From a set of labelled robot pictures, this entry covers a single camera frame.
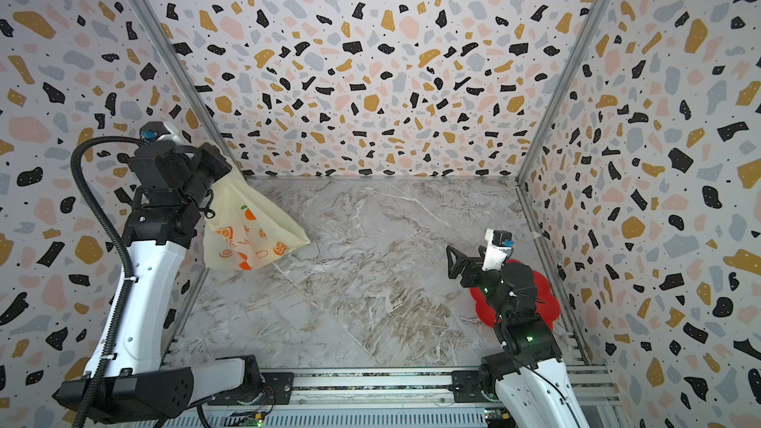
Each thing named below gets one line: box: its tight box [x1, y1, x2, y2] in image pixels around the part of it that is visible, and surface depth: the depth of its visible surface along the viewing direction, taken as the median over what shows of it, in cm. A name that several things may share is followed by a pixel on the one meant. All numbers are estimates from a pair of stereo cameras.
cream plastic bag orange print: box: [203, 144, 311, 272], surface depth 78 cm
